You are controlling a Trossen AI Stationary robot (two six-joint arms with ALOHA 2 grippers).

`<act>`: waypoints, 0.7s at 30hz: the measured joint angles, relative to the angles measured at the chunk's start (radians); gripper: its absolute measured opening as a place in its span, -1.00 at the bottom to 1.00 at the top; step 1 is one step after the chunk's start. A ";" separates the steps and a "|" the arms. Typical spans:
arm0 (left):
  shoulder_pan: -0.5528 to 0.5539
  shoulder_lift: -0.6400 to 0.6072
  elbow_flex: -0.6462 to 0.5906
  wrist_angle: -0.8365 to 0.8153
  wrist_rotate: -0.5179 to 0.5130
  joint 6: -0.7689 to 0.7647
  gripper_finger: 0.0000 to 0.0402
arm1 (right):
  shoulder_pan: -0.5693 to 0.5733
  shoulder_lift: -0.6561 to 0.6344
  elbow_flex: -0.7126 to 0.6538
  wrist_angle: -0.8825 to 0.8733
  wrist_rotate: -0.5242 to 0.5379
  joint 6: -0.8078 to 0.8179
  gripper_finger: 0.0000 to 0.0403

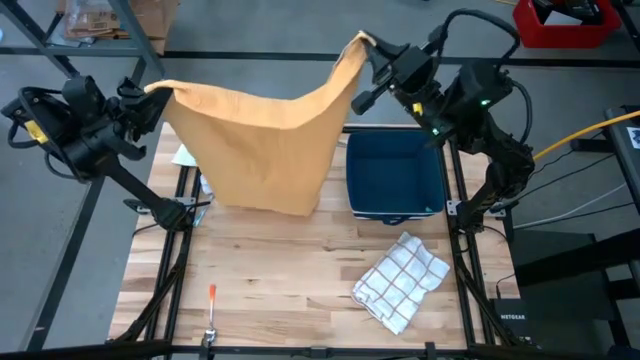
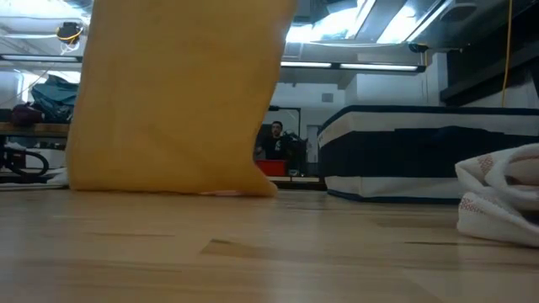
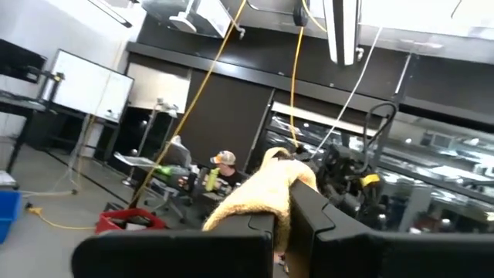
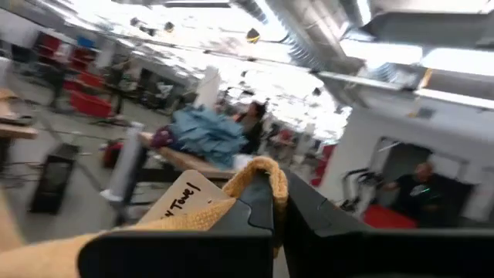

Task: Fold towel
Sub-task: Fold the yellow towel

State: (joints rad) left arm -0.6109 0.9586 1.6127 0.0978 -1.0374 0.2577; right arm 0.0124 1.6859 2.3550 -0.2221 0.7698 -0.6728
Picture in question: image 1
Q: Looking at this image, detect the black Netgear box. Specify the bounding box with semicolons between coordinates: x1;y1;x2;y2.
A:
489;298;535;349

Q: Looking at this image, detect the yellow woven towel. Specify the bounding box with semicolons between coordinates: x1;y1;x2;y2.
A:
143;30;377;217

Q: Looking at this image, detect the red plastic bin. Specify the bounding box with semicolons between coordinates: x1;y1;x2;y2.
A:
512;0;623;50

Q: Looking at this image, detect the clear plastic package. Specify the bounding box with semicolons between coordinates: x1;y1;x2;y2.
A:
63;0;124;41

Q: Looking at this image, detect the grey cable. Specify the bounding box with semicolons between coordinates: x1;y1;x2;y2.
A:
513;182;630;230

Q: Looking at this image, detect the grey metal cart frame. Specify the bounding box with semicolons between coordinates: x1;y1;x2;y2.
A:
0;0;169;84

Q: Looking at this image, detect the cardboard box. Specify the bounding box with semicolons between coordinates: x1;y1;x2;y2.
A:
54;0;181;56

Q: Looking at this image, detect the black electronic device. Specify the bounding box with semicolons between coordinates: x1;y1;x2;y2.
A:
531;0;604;25

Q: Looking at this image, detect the thin black cable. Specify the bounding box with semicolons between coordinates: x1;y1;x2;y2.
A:
519;130;617;202

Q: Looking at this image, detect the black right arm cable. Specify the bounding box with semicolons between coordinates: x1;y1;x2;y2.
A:
427;7;534;146

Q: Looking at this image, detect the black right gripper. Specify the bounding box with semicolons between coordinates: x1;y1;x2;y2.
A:
351;40;444;115

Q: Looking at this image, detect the yellow cable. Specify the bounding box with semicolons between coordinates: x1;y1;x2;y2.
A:
532;109;640;164

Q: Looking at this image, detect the black side table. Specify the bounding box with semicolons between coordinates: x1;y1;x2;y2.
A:
603;103;640;214

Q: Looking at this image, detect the white plain cloth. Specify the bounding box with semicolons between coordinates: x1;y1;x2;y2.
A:
171;143;215;229

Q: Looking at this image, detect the navy fabric basket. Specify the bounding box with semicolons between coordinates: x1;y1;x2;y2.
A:
344;128;448;226

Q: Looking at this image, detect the white checked towel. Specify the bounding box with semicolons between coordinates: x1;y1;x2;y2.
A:
351;230;451;336

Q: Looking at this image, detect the black metal stand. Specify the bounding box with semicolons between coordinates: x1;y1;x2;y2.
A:
509;227;640;360

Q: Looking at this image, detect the black aluminium table frame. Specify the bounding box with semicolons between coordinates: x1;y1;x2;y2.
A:
104;122;544;360

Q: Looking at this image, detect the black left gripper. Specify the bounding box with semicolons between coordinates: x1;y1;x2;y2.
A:
97;77;174;146

